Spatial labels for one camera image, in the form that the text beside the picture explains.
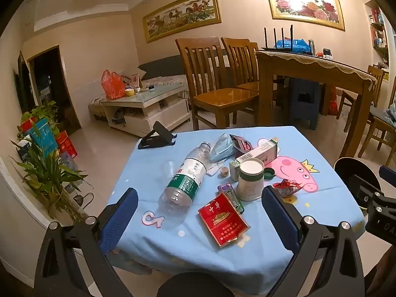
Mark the red candy wrapper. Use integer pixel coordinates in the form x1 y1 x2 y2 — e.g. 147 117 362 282
272 179 305 198

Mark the framed flower painting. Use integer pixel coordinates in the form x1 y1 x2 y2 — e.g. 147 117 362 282
264 0 345 31

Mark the small green box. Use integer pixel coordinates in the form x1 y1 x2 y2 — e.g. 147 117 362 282
229 159 245 182

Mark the orange plastic bag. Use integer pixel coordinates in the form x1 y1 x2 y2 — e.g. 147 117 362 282
101 70 126 100

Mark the black router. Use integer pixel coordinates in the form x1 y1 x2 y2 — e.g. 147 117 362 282
261 26 294 52

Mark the red dotted snack wrapper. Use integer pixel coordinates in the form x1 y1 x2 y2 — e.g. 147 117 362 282
229 134 253 155

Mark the wall bookshelf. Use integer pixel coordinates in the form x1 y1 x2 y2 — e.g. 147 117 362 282
365 0 391 65

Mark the blue cartoon print tablecloth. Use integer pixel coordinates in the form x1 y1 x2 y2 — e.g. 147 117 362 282
107 126 367 296

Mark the lace table cover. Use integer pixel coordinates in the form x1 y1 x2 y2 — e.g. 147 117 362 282
256 50 376 82

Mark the green potted plant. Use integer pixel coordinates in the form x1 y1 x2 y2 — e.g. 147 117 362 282
11 100 93 220

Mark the red cardboard box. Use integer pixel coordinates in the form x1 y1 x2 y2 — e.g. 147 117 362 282
55 130 78 158

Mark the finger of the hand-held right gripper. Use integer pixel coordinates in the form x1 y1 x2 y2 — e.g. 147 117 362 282
379 165 396 182

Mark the blue face mask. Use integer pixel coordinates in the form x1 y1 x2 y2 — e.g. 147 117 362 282
210 133 237 163

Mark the blue plastic stool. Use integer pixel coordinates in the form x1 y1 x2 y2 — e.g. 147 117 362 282
289 77 320 130

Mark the white cylindrical can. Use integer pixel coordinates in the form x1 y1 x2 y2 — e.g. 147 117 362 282
238 158 265 201

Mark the green gum pack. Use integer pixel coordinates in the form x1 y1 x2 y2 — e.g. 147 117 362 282
226 190 245 213

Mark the grey sofa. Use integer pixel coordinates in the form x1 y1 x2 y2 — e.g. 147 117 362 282
88 55 190 121

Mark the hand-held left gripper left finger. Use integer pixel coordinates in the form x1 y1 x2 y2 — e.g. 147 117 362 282
33 187 139 297

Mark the blue cardboard box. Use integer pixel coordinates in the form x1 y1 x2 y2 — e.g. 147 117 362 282
31 118 59 156

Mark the red cigarette pack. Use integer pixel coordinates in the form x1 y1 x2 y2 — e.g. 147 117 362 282
198 191 250 248

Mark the blue plastic bag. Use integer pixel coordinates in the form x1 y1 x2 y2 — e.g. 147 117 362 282
275 39 311 53

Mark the long white green carton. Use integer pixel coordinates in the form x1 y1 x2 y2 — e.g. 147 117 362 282
237 138 279 165

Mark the framed horse painting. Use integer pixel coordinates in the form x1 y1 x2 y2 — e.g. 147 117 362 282
142 0 222 43

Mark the black phone stand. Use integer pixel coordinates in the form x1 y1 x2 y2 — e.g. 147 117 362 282
138 121 178 150

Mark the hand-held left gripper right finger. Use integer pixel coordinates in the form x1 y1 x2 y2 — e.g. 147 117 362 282
261 186 366 297

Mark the white coffee table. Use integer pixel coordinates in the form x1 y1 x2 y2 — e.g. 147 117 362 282
100 83 191 137

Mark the clear plastic water bottle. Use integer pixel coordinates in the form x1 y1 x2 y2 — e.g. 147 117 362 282
158 142 212 226

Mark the wooden dining chair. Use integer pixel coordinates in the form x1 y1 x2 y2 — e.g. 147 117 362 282
357 83 396 166
337 65 385 132
221 37 260 93
175 37 260 131

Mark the wooden dining table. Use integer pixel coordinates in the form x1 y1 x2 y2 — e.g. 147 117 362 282
256 50 376 161

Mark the black cable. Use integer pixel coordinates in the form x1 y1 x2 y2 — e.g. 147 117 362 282
73 192 94 207

